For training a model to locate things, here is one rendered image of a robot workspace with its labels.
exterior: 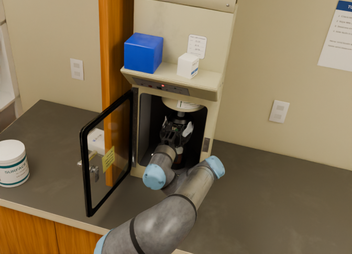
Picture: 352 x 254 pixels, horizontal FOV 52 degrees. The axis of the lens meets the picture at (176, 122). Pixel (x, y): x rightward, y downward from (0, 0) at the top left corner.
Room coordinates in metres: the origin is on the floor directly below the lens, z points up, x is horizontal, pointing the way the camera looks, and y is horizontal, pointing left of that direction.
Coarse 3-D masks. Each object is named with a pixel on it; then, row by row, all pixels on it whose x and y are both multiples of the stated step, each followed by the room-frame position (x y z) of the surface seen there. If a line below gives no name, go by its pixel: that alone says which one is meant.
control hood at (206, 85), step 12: (132, 72) 1.03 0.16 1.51; (144, 72) 1.03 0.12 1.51; (156, 72) 1.04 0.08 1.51; (168, 72) 1.05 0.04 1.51; (204, 72) 1.08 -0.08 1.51; (216, 72) 1.09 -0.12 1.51; (168, 84) 1.03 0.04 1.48; (180, 84) 1.00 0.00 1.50; (192, 84) 0.99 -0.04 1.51; (204, 84) 1.00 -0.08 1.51; (216, 84) 1.01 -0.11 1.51; (192, 96) 1.08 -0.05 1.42; (204, 96) 1.04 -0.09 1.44; (216, 96) 1.02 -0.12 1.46
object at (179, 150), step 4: (172, 112) 1.22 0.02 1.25; (168, 116) 1.19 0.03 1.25; (192, 116) 1.21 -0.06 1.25; (168, 120) 1.16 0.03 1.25; (192, 120) 1.18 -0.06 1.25; (176, 124) 1.14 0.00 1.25; (180, 124) 1.14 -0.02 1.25; (184, 124) 1.14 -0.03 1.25; (184, 128) 1.14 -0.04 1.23; (184, 144) 1.15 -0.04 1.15; (188, 144) 1.17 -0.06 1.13; (176, 148) 1.14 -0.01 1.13; (180, 148) 1.14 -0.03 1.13; (184, 148) 1.15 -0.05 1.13; (180, 152) 1.14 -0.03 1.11; (184, 152) 1.15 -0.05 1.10; (180, 156) 1.14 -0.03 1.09; (184, 156) 1.15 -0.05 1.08; (180, 160) 1.14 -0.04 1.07; (184, 160) 1.15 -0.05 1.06
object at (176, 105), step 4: (164, 100) 1.17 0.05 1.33; (168, 100) 1.16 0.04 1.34; (172, 100) 1.15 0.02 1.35; (176, 100) 1.15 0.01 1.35; (168, 104) 1.15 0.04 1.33; (172, 104) 1.14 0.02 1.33; (176, 104) 1.14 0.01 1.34; (180, 104) 1.14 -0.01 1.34; (184, 104) 1.14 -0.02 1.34; (188, 104) 1.14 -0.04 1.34; (192, 104) 1.14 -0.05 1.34; (196, 104) 1.15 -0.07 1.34; (172, 108) 1.14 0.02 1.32; (176, 108) 1.13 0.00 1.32; (180, 108) 1.13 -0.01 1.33; (184, 108) 1.13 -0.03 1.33; (188, 108) 1.13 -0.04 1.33; (192, 108) 1.14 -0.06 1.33; (196, 108) 1.15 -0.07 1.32; (200, 108) 1.16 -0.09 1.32
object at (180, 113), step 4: (176, 112) 1.20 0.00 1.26; (180, 112) 1.17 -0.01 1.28; (184, 112) 1.18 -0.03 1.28; (172, 116) 1.17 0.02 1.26; (176, 116) 1.17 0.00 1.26; (180, 116) 1.17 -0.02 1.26; (184, 116) 1.18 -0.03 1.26; (188, 116) 1.18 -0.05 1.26; (172, 120) 1.15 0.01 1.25; (176, 120) 1.15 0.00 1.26; (180, 120) 1.15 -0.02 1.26; (184, 120) 1.15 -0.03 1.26; (188, 120) 1.16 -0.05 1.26
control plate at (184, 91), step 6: (138, 84) 1.11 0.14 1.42; (144, 84) 1.09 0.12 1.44; (150, 84) 1.07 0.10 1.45; (156, 84) 1.06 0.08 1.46; (162, 84) 1.04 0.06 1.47; (162, 90) 1.09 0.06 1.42; (168, 90) 1.08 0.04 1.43; (174, 90) 1.06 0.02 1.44; (180, 90) 1.05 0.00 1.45; (186, 90) 1.03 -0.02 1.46
